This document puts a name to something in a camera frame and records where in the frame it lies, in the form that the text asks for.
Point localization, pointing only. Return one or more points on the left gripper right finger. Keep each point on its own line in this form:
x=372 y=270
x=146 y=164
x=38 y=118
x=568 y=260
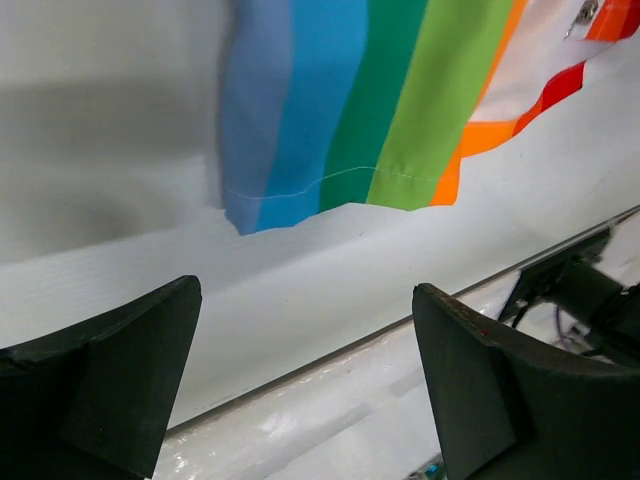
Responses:
x=508 y=406

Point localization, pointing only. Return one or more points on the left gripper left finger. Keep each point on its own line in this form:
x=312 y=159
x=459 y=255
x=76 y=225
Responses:
x=94 y=400

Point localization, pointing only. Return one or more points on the rainbow striped kids jacket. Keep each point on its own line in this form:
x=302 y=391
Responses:
x=327 y=103

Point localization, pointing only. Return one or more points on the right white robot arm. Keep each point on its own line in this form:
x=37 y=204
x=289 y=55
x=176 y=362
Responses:
x=569 y=280

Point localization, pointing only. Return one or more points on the white tape sheet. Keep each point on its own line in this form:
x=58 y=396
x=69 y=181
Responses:
x=362 y=413

